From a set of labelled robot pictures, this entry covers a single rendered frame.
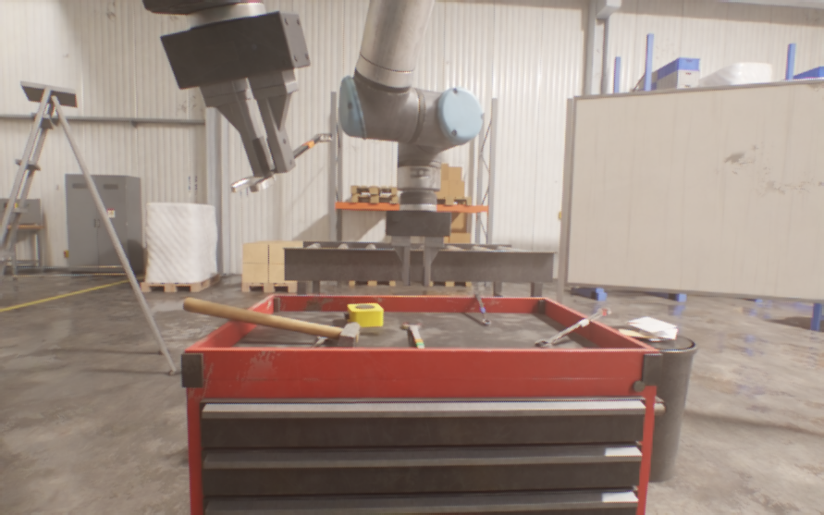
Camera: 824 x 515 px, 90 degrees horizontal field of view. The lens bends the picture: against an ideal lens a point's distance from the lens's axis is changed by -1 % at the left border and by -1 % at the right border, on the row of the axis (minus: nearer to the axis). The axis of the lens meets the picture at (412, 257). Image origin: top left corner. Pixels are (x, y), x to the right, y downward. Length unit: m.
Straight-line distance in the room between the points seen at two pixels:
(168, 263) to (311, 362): 6.61
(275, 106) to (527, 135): 8.84
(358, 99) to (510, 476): 0.62
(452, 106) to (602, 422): 0.55
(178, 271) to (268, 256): 1.33
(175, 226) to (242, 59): 6.70
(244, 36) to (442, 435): 0.57
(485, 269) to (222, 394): 3.27
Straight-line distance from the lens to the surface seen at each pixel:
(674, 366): 2.13
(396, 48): 0.64
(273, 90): 0.48
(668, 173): 2.98
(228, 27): 0.48
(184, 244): 7.11
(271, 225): 8.89
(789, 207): 3.13
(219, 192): 9.02
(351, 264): 3.63
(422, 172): 0.81
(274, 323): 0.82
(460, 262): 3.73
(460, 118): 0.72
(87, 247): 9.77
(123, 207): 9.37
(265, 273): 6.80
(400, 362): 0.64
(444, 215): 0.83
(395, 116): 0.68
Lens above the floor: 1.14
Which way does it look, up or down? 5 degrees down
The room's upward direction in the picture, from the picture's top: 1 degrees clockwise
